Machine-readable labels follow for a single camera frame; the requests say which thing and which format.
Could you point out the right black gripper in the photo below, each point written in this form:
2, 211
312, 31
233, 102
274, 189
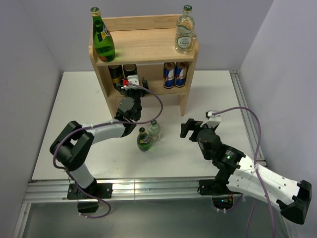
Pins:
190, 124

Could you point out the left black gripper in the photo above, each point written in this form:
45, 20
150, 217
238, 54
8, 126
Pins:
125, 91

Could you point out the black gold can front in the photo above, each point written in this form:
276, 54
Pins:
129, 69

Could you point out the black gold can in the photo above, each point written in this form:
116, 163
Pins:
129, 69
116, 73

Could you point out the green bottle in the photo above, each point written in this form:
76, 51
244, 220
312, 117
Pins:
143, 140
102, 38

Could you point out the large clear soda water bottle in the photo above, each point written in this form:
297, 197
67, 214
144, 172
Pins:
185, 30

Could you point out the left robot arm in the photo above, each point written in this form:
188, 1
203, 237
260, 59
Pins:
71, 147

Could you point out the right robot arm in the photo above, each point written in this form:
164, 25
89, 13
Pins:
238, 173

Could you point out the wooden two-tier shelf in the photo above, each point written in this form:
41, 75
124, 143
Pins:
147, 42

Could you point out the small clear glass bottle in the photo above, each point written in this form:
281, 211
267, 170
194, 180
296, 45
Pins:
154, 131

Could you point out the left blue energy drink can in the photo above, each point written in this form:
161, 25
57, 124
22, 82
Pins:
168, 74

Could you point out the blue energy drink can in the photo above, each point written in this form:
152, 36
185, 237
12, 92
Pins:
168, 74
180, 73

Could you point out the right blue energy drink can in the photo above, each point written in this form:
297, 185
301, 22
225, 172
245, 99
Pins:
180, 73

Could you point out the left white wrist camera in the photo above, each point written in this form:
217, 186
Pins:
131, 81

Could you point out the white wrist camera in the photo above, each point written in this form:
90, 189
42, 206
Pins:
131, 81
213, 119

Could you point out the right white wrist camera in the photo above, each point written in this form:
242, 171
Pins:
213, 119

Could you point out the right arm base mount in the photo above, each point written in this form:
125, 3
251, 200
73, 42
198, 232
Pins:
223, 199

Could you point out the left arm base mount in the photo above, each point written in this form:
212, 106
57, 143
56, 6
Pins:
90, 199

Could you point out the aluminium frame rail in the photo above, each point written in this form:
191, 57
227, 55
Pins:
154, 193

